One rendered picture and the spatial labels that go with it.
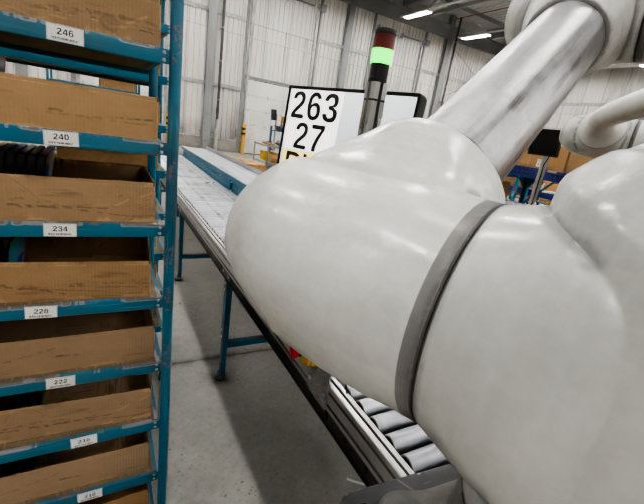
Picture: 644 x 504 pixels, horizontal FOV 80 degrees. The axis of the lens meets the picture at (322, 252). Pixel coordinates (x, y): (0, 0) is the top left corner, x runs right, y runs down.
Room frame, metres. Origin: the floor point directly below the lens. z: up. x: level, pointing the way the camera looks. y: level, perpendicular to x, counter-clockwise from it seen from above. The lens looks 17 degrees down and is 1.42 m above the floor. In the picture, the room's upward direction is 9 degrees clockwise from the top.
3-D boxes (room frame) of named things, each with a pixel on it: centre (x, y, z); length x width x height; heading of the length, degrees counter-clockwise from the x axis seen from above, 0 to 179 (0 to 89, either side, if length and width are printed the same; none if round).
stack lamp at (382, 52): (0.99, -0.07, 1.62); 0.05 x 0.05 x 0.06
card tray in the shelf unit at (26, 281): (0.97, 0.68, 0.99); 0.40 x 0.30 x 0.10; 118
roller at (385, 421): (0.95, -0.41, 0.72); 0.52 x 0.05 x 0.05; 121
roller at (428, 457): (0.84, -0.47, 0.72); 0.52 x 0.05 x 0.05; 121
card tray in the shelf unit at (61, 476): (0.96, 0.68, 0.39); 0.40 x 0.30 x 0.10; 121
